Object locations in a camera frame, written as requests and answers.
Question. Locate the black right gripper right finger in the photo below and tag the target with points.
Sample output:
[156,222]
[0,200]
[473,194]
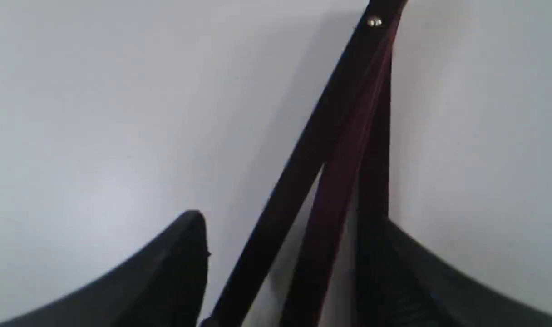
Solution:
[399,283]

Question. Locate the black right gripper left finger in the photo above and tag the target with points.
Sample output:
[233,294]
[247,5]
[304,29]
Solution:
[162,285]

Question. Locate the cream paper folding fan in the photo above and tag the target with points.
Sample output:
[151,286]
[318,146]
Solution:
[331,150]

